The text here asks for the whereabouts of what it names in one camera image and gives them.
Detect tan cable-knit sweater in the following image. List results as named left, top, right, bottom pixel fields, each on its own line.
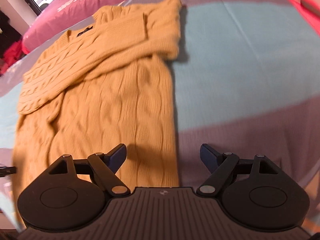
left=11, top=0, right=185, bottom=227

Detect red clothes pile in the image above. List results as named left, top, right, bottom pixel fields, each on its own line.
left=1, top=40, right=25, bottom=76

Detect blue grey striped bedsheet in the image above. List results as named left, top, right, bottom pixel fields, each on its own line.
left=0, top=0, right=320, bottom=230

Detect purple floral quilt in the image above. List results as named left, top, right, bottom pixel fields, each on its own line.
left=22, top=0, right=124, bottom=54

